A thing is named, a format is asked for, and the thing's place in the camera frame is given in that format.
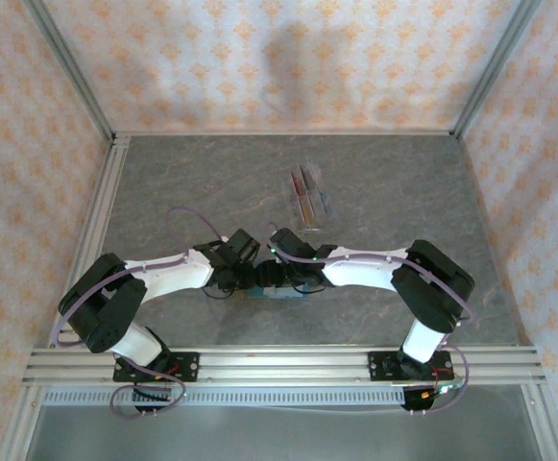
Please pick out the thin aluminium edge rail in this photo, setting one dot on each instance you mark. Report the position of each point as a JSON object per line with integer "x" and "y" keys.
{"x": 283, "y": 132}

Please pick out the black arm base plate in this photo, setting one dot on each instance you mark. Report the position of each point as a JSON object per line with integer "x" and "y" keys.
{"x": 186, "y": 361}
{"x": 377, "y": 360}

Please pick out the clear acrylic card stand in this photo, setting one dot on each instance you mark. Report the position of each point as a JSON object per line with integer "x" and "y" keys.
{"x": 307, "y": 228}

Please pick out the maroon credit card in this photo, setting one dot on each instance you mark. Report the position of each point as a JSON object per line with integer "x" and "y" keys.
{"x": 302, "y": 180}

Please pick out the aluminium frame leg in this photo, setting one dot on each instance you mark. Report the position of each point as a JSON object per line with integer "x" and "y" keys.
{"x": 545, "y": 422}
{"x": 21, "y": 422}

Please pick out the aluminium frame post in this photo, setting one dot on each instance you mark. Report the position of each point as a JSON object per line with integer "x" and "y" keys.
{"x": 492, "y": 67}
{"x": 73, "y": 67}

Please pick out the red credit card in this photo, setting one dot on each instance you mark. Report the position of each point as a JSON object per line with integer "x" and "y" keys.
{"x": 294, "y": 182}

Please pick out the wide aluminium edge rail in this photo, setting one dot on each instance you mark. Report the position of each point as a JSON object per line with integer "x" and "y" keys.
{"x": 106, "y": 192}

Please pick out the left black wrist camera box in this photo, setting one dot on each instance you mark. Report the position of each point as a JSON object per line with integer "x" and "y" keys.
{"x": 242, "y": 245}

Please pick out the blue card holder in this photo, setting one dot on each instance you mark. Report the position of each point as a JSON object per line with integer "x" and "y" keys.
{"x": 278, "y": 294}

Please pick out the grey metal sheet panel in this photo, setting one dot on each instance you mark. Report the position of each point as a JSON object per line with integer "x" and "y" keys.
{"x": 283, "y": 437}

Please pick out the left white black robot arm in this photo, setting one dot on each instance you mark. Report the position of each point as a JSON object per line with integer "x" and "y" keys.
{"x": 173, "y": 278}

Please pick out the black controller board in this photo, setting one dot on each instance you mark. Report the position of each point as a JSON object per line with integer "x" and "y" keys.
{"x": 149, "y": 395}
{"x": 415, "y": 401}

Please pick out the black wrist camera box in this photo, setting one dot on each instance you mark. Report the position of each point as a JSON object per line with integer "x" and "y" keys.
{"x": 290, "y": 245}
{"x": 242, "y": 245}

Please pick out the right black wrist camera box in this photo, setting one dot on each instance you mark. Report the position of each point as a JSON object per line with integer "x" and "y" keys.
{"x": 290, "y": 245}

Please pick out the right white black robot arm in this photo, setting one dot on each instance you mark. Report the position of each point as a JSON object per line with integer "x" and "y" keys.
{"x": 365, "y": 276}

